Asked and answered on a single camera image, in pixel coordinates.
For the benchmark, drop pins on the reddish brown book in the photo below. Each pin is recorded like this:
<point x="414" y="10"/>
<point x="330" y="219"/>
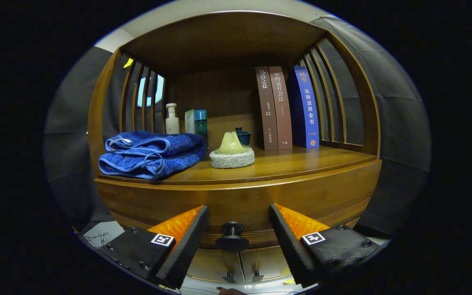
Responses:
<point x="282" y="110"/>

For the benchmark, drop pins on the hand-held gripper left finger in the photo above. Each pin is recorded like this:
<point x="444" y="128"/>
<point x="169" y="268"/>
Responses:
<point x="187" y="246"/>

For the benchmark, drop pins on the wooden countertop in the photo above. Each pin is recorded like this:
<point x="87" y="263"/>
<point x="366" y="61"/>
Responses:
<point x="293" y="162"/>

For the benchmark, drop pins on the blue lidded teacup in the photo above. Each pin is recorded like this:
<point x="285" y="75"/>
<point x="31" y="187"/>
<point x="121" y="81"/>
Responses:
<point x="245" y="137"/>

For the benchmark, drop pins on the blue book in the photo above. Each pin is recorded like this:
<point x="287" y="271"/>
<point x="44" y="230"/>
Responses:
<point x="306" y="110"/>

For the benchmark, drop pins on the teal bottle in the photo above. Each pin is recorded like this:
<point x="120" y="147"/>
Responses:
<point x="201" y="123"/>

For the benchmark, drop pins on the white pump bottle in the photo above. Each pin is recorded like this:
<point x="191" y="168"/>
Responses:
<point x="172" y="123"/>

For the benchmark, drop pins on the black drawer knob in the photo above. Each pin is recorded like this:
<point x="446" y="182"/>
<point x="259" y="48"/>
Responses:
<point x="232" y="227"/>

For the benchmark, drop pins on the green scrub brush white pad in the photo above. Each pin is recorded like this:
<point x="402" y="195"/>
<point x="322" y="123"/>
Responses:
<point x="232" y="157"/>

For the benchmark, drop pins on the green white tube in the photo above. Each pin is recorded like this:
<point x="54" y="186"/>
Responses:
<point x="189" y="122"/>

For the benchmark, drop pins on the dark brown book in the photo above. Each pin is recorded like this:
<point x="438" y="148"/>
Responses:
<point x="266" y="110"/>

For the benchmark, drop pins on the wooden cabinet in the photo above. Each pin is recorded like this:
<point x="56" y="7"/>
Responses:
<point x="228" y="41"/>

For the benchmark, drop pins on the folded blue towel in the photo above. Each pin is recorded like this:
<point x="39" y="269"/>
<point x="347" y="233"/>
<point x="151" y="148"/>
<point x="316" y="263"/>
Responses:
<point x="150" y="157"/>

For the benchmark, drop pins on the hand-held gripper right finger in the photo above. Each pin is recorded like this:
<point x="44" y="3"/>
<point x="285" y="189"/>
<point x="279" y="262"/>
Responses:
<point x="289" y="246"/>

